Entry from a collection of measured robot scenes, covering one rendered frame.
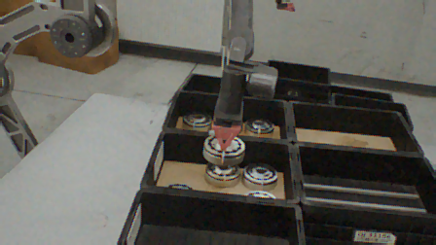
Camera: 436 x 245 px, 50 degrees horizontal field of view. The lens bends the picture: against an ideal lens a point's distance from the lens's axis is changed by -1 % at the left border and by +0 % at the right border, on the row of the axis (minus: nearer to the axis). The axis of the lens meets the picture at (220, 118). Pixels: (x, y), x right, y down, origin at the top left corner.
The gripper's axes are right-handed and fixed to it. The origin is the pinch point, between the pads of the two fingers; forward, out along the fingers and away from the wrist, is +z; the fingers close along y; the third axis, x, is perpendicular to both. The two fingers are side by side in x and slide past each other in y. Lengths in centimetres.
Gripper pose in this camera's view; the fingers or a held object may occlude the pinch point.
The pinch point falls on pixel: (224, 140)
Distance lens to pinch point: 117.5
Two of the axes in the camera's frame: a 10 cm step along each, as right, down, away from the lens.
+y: 0.8, -4.7, 8.8
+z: -1.3, 8.7, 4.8
